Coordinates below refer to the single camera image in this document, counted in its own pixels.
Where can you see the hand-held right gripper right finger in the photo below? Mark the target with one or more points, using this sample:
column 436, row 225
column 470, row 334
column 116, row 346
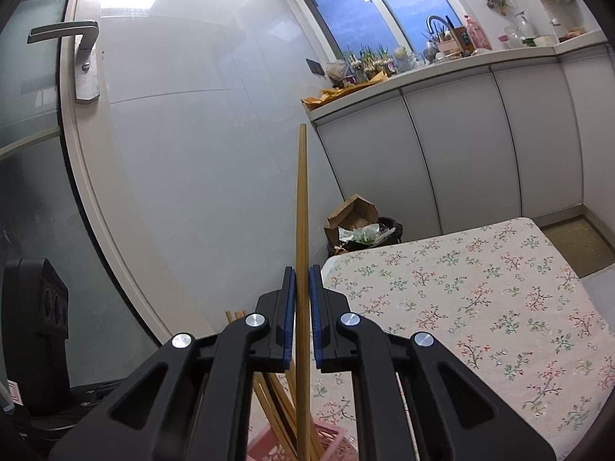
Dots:
column 315, row 317

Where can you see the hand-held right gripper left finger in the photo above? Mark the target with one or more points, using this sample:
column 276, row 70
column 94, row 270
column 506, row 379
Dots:
column 288, row 317

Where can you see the bundle of wooden chopsticks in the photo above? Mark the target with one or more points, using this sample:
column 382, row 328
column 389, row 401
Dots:
column 276, row 406

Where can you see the long bamboo chopstick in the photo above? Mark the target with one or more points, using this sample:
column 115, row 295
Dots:
column 301, row 201

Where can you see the pink plastic basket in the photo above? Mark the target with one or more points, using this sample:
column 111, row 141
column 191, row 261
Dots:
column 336, row 442

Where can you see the crumpled plastic waste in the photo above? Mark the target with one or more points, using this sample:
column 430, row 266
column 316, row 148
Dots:
column 365, row 235

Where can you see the brown cardboard box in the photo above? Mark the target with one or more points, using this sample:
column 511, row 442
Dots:
column 353, row 211

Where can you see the black trash bin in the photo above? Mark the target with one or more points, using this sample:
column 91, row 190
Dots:
column 391, row 230

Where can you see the frosted glass door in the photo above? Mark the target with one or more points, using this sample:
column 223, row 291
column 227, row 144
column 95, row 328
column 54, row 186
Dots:
column 38, row 192

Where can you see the floral tablecloth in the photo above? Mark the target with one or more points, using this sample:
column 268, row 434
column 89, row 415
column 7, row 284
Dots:
column 480, row 307

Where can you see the white kitchen cabinet row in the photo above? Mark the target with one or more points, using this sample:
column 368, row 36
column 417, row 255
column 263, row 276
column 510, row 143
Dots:
column 456, row 144

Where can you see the brown paper bags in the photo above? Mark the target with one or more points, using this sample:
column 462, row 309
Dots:
column 346, row 90

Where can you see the clear plastic bag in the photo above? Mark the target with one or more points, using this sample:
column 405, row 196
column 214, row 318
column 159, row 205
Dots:
column 338, row 71

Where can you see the sprouting green plants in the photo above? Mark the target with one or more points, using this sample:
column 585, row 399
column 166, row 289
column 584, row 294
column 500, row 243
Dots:
column 372, row 60

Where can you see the woven doormat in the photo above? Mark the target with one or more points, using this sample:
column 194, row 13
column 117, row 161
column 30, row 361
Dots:
column 579, row 245

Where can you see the kitchen window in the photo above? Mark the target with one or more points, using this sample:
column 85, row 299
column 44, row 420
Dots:
column 365, row 9

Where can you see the chrome kitchen faucet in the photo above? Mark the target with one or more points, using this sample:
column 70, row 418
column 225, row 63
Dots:
column 435, row 21

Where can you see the pink bottle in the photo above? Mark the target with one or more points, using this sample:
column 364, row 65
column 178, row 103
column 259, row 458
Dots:
column 477, row 33

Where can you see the clear glass jar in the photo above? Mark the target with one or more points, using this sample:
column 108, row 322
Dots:
column 524, row 28

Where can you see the white bowl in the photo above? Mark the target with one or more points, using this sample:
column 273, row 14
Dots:
column 545, row 40

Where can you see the dark wall switch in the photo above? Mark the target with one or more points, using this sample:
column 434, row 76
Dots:
column 314, row 67

